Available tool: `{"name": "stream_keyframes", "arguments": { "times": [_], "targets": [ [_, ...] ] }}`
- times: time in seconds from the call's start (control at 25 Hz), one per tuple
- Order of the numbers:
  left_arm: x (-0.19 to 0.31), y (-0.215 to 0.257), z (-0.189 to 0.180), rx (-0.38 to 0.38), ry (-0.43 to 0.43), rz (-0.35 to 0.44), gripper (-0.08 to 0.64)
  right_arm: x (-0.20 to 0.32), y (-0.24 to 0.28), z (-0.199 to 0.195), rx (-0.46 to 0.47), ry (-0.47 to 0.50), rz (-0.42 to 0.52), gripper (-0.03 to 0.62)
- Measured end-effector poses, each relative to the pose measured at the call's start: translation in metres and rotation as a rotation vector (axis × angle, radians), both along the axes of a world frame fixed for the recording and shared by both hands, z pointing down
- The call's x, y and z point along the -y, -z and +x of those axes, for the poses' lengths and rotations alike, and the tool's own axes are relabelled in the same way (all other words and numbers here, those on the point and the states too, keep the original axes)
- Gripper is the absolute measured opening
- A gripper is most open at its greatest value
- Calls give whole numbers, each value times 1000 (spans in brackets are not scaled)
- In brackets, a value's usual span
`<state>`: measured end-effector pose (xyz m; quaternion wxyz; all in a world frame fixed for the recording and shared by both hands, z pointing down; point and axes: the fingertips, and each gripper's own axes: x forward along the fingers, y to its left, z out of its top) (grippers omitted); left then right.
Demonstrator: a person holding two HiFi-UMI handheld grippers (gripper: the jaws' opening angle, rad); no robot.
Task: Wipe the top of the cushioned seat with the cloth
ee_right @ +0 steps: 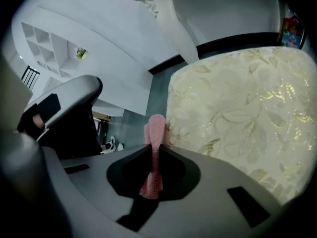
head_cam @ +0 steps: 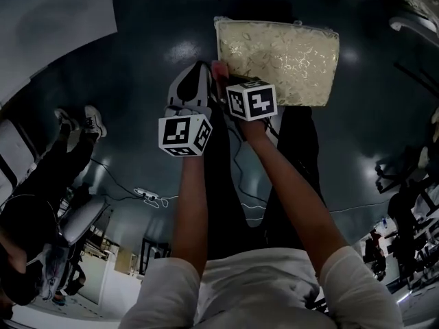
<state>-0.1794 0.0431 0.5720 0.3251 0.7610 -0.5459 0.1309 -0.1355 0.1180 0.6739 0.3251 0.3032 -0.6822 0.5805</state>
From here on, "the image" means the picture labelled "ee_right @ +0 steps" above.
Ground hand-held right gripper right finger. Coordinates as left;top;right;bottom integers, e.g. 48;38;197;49
135;144;288;238

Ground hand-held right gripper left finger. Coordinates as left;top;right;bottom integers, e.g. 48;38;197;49
42;144;154;238

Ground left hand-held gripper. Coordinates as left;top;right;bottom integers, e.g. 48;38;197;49
24;74;104;141

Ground pink knitted cloth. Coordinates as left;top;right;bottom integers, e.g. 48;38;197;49
139;114;167;199

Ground cream floral cushioned seat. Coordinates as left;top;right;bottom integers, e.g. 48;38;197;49
165;46;317;206

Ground person's left forearm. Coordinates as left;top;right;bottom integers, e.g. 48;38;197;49
16;104;48;140

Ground wooden table with black legs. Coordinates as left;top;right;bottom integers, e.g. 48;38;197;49
92;110;112;136

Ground green plant ornament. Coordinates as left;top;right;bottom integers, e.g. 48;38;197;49
75;47;88;60

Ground person's black trouser legs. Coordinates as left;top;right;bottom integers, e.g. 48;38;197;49
47;100;106;160

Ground black slatted chair back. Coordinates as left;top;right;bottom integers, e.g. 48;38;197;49
20;65;41;89

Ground white cubby shelf unit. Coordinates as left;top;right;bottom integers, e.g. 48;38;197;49
20;21;84;79

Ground colourful printed picture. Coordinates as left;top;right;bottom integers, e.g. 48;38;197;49
280;10;306;50

